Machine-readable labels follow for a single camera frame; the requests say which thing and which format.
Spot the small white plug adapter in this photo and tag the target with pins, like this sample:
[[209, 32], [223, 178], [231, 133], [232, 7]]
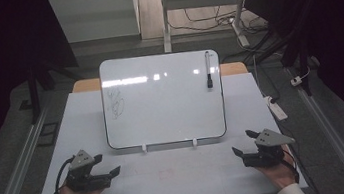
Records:
[[296, 80]]

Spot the wooden table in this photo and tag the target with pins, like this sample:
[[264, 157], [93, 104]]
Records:
[[86, 85]]

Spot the white whiteboard stand clip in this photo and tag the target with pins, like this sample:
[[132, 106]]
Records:
[[144, 148], [194, 141]]

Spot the white whiteboard with black rim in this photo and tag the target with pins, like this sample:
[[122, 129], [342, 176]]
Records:
[[165, 111]]

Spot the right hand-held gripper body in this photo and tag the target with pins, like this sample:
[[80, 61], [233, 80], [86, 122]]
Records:
[[268, 156]]

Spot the black and grey marker pen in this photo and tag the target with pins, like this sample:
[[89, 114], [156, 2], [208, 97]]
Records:
[[208, 67]]

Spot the black metal stand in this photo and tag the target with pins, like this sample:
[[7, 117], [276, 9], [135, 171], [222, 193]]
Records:
[[298, 53], [34, 95]]

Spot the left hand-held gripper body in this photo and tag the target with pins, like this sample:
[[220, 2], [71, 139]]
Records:
[[85, 179]]

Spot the white cabinet panel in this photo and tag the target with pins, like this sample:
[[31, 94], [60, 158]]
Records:
[[92, 16]]

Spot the black rectangular floor frame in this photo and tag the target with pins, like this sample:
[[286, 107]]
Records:
[[48, 134]]

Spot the white power strip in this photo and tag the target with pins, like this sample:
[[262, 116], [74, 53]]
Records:
[[275, 108]]

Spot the person's right hand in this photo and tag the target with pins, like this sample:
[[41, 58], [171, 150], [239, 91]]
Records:
[[279, 173]]

